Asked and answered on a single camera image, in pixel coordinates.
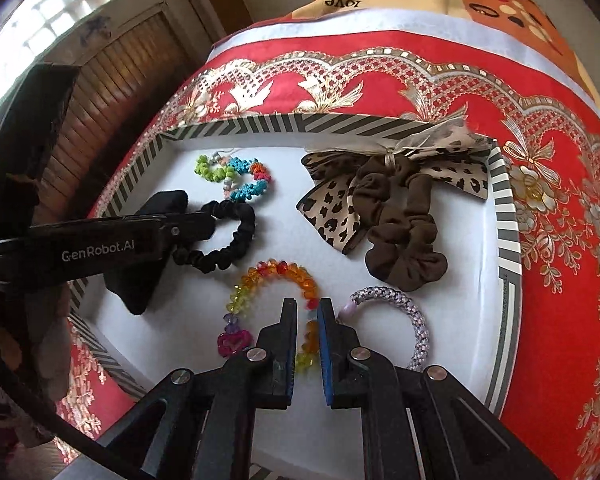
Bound black scrunchie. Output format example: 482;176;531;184
172;200;257;275

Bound purple white spiral hair tie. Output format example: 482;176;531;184
337;286;427;372

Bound striped white box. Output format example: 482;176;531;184
67;112;523;480

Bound black cable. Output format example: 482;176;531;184
0;320;116;461

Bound green blue bead bracelet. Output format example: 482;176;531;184
195;152;276;203

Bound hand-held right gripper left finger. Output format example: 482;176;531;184
95;297;299;480

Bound window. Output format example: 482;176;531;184
0;0;151;126

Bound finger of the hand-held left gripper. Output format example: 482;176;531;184
140;189;217;262
103;262;165;317

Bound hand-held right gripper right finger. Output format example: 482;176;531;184
317;297;556;480

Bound red floral tablecloth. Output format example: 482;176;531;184
55;30;600;480

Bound brown scrunchie with leopard bow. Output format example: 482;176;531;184
296;120;496;292

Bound wooden louvred door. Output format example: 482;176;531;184
30;0;231;211

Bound rainbow bead bracelet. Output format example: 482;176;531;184
216;259;321;373

